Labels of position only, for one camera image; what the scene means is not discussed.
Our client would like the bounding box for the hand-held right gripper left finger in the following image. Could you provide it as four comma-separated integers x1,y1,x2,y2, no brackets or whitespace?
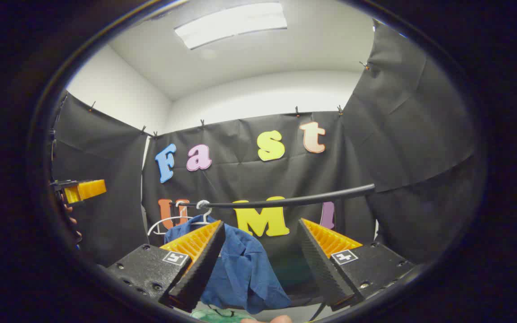
106,220,226,313

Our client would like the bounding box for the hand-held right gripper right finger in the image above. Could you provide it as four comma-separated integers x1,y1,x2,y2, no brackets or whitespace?
298,218,416,311

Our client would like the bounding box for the blue knit sweater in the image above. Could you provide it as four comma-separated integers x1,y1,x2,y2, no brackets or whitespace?
164,215,292,314

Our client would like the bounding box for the light green laundry hamper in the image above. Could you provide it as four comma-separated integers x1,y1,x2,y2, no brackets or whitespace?
190,306,259,323

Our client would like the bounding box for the black clothes rack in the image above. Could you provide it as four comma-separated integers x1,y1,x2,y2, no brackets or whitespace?
170,183,376,210

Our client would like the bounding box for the black backdrop cloth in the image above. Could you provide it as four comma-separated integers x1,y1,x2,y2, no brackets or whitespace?
51,20,483,270

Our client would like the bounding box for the ceiling light panel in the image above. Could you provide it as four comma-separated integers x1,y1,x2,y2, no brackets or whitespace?
174,2,288,50

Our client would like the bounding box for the black cable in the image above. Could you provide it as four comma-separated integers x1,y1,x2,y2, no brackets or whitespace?
308,303,327,322

